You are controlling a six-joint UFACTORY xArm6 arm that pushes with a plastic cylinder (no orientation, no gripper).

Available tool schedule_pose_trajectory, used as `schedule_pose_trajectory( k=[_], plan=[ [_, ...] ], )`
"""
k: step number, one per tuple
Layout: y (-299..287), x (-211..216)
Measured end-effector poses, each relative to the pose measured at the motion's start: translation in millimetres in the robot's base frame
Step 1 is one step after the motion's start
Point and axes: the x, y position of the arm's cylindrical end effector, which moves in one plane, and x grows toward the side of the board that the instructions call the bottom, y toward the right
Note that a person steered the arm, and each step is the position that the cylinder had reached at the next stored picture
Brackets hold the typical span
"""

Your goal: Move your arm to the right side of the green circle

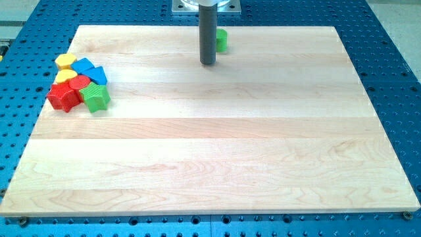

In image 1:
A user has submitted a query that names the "green cylinder block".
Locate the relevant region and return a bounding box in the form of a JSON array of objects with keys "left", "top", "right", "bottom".
[{"left": 216, "top": 28, "right": 228, "bottom": 53}]

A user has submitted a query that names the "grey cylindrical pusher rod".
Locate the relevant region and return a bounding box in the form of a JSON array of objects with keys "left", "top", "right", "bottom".
[{"left": 199, "top": 4, "right": 217, "bottom": 65}]

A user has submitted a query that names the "yellow round block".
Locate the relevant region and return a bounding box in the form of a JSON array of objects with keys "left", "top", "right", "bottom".
[{"left": 55, "top": 69, "right": 78, "bottom": 84}]

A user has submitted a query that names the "red cylinder block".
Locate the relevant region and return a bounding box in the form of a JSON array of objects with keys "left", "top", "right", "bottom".
[{"left": 69, "top": 75, "right": 91, "bottom": 102}]

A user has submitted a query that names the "yellow hexagon block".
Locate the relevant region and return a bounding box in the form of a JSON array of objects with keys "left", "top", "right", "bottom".
[{"left": 55, "top": 53, "right": 77, "bottom": 70}]

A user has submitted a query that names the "green star block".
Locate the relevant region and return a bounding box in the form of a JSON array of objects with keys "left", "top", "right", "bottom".
[{"left": 80, "top": 82, "right": 111, "bottom": 113}]

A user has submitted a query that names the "light wooden board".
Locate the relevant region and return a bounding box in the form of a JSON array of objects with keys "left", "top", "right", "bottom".
[{"left": 1, "top": 25, "right": 420, "bottom": 217}]

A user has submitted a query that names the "blue cube block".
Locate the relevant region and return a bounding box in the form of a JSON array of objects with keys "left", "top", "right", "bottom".
[{"left": 70, "top": 58, "right": 95, "bottom": 74}]

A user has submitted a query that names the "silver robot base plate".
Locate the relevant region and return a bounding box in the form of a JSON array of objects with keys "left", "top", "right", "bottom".
[{"left": 171, "top": 0, "right": 241, "bottom": 15}]

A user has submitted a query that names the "blue triangle block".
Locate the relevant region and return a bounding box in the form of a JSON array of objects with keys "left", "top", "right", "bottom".
[{"left": 81, "top": 66, "right": 108, "bottom": 86}]

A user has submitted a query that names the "red star block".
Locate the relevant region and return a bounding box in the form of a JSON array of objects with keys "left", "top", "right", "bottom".
[{"left": 47, "top": 83, "right": 81, "bottom": 113}]

